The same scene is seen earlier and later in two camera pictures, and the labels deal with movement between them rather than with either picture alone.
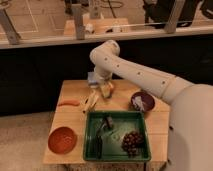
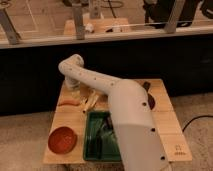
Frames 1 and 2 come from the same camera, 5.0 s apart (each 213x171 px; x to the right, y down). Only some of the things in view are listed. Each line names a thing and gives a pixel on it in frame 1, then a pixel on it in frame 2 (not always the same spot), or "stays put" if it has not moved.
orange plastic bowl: x=62 y=140 stays put
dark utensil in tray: x=106 y=126 stays put
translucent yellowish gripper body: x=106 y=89 → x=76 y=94
